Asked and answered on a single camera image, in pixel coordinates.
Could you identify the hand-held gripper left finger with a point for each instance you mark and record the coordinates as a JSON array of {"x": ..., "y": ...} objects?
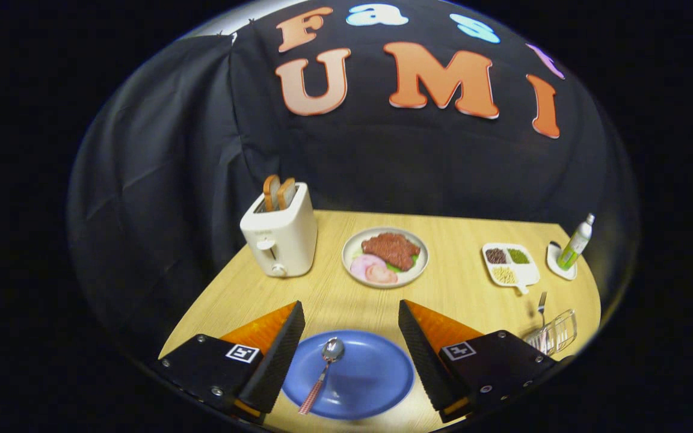
[{"x": 280, "y": 361}]

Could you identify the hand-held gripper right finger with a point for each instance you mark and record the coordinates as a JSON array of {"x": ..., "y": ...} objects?
[{"x": 425, "y": 361}]

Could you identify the blue oval plate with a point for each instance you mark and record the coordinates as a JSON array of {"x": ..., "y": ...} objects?
[{"x": 364, "y": 379}]

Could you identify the salmon pink ham slice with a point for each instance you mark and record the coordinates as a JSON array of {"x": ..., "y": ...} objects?
[{"x": 381, "y": 275}]

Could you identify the green lettuce leaf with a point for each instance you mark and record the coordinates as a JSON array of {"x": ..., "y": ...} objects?
[{"x": 392, "y": 267}]

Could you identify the pale pink ham slice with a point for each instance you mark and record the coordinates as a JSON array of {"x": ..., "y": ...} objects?
[{"x": 361, "y": 264}]

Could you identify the brown meat steak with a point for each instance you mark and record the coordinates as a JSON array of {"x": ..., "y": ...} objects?
[{"x": 391, "y": 249}]

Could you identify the pile of yellow soybeans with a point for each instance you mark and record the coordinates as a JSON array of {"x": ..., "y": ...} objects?
[{"x": 504, "y": 275}]

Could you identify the white toaster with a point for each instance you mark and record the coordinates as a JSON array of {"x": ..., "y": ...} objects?
[{"x": 286, "y": 240}]

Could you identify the pile of dark brown beans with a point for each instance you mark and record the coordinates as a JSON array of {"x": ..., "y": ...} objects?
[{"x": 495, "y": 256}]

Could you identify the white divided dish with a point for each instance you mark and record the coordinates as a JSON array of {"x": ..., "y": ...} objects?
[{"x": 527, "y": 273}]

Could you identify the grey food plate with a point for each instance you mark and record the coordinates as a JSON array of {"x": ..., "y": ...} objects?
[{"x": 352, "y": 243}]

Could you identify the pile of green beans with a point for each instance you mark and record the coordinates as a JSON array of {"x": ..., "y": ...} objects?
[{"x": 518, "y": 255}]

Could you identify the small white plate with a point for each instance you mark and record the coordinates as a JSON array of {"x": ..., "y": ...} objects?
[{"x": 556, "y": 264}]

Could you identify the toasted bread slice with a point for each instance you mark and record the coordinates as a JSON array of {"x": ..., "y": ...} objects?
[
  {"x": 287, "y": 191},
  {"x": 271, "y": 191}
]

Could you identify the green label metal bottle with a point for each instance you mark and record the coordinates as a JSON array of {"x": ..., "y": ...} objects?
[{"x": 575, "y": 243}]

